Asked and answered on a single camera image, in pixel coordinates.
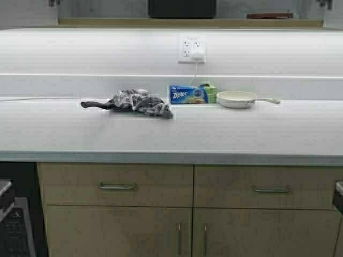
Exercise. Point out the lower right cabinet door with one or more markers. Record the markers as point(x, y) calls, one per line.
point(262, 232)

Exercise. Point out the brown item on shelf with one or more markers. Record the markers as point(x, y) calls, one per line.
point(269, 15)

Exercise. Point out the lower left door handle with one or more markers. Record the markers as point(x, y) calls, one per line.
point(179, 239)

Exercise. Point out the white wall outlet plate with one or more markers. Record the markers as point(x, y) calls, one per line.
point(186, 44)

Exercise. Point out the white plug adapter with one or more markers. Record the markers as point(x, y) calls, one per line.
point(197, 54)

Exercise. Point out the left wooden drawer front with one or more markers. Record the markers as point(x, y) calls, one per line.
point(95, 184)

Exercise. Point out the left drawer metal handle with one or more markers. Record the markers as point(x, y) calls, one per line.
point(117, 186)

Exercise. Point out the black frying pan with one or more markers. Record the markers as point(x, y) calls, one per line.
point(96, 104)

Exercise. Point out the door handle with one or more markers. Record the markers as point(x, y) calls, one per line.
point(204, 239)
point(179, 239)

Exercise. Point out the wooden drawer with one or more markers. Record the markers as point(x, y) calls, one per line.
point(95, 184)
point(231, 186)

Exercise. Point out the lower left cabinet door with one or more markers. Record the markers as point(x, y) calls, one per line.
point(117, 231)

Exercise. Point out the lower right door handle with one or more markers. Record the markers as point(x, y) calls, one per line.
point(204, 239)

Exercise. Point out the right drawer metal handle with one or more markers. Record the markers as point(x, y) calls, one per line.
point(271, 190)

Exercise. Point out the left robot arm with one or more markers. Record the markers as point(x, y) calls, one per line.
point(7, 197)

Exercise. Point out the black oven with panel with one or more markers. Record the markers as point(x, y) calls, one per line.
point(23, 229)

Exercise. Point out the blue Ziploc bag box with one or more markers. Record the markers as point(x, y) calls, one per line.
point(202, 94)

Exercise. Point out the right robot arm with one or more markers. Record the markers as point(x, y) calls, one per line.
point(338, 197)

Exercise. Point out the cabinet door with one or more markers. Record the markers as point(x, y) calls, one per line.
point(262, 232)
point(117, 231)

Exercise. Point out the open upper cabinet shelf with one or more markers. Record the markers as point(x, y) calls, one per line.
point(313, 14)

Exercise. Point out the right wooden drawer front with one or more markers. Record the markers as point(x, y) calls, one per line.
point(231, 186)

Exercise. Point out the grey patterned dish cloth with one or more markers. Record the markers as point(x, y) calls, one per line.
point(161, 110)

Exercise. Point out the drawer metal handle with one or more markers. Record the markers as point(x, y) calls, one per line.
point(117, 186)
point(271, 190)

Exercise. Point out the white frying pan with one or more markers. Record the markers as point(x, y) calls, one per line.
point(237, 99)

